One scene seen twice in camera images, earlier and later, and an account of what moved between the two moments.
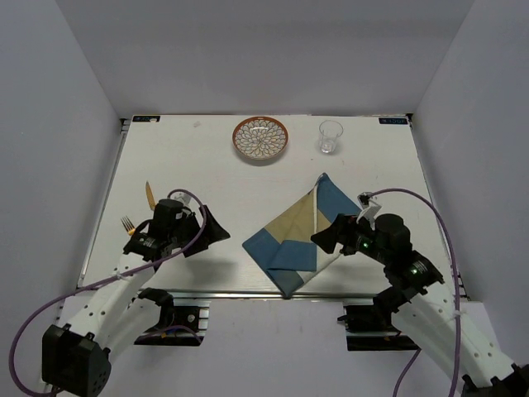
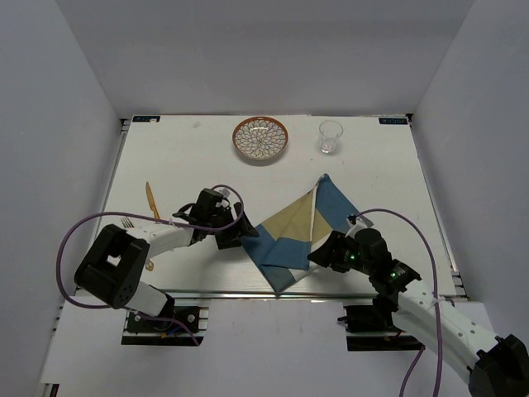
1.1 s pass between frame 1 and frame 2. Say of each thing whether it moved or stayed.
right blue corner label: stayed
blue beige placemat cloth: moved
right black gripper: moved
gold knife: stayed
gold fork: stayed
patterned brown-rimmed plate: stayed
